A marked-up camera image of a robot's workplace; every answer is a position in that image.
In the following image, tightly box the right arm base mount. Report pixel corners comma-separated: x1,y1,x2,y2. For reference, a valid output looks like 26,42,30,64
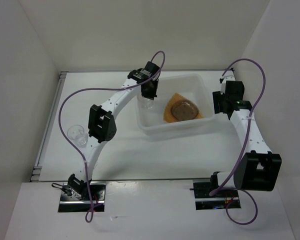
189,178,242,211

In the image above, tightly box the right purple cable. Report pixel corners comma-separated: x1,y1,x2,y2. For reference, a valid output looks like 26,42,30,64
208,58,267,225

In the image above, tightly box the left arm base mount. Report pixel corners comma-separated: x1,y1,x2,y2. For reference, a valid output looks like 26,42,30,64
51,181,106,213

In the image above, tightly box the clear plastic cup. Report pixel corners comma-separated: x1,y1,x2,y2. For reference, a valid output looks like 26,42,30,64
137,94,154,110
67,124,88,148

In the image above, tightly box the smoky glass dish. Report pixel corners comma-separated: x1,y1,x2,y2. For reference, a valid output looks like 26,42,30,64
170,99,199,122

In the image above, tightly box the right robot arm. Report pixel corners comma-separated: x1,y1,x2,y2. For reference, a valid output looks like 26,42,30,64
209,80,282,197

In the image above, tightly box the clear plastic cup front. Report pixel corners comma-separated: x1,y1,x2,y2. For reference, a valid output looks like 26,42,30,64
67,124,88,148

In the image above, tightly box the purple cable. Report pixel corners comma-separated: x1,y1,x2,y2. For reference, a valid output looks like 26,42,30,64
57,51,166,224
208,58,267,225

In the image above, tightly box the aluminium table edge rail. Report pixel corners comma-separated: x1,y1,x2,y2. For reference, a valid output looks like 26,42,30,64
29,71,68,183

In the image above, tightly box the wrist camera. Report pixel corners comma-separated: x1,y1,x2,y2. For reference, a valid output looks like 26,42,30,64
127,61,160,84
219,77,227,95

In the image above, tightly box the woven bamboo triangular plate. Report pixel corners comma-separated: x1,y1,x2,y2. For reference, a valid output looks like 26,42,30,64
163,93,204,123

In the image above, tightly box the translucent plastic bin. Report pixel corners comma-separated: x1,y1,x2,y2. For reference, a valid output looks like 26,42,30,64
135,73,215,135

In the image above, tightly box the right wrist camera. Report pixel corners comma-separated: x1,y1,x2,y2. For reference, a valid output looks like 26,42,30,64
219,77,227,95

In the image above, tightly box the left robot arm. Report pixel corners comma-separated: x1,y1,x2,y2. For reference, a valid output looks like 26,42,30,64
58,68,161,200

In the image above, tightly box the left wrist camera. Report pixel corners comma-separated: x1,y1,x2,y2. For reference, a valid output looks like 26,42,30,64
127,61,160,84

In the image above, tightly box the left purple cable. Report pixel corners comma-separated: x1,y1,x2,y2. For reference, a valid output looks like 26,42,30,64
57,51,166,224

